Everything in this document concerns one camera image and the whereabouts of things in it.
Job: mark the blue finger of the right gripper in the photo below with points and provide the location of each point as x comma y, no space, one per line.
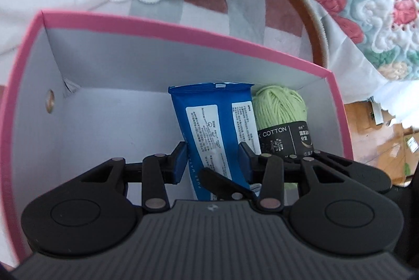
223,188
307,157

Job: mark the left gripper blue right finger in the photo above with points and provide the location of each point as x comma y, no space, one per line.
266,170

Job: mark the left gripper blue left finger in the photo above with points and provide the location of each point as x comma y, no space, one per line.
159,170

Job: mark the green yarn ball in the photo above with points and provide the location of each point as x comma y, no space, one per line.
281,121

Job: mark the blue wet wipes pack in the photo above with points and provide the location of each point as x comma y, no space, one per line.
214,119

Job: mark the cardboard scraps under bed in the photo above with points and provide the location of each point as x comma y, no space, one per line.
387,146

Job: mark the pink cardboard box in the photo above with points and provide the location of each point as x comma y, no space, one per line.
88,87

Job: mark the checkered floor rug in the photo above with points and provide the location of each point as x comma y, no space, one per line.
288,26

